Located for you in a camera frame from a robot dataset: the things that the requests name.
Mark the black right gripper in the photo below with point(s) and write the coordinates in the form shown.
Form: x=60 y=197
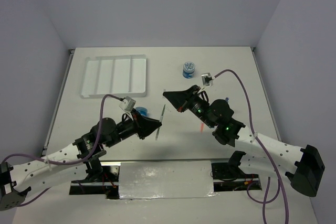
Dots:
x=181 y=99

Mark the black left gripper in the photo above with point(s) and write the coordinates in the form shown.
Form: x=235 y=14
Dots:
x=146 y=126

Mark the green pen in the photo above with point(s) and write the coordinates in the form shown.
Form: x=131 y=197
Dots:
x=161 y=119

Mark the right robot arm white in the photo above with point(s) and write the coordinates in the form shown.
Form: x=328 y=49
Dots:
x=303 y=166

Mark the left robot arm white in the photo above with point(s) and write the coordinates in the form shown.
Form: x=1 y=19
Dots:
x=77 y=161

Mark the blue jar lying sideways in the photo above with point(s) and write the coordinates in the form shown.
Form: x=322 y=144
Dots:
x=143 y=111

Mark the blue paint jar white lid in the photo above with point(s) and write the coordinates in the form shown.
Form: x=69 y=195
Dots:
x=188 y=70

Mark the white divided organizer tray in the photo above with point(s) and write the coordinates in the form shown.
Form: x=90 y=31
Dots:
x=123 y=75

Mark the silver foil covered panel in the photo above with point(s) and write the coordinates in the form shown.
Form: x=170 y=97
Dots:
x=166 y=180

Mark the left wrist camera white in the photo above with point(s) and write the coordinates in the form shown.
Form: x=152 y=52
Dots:
x=127 y=104

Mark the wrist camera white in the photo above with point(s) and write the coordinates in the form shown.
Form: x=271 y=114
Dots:
x=207 y=79
x=127 y=104

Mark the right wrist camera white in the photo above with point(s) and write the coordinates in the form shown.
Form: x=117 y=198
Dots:
x=207 y=79

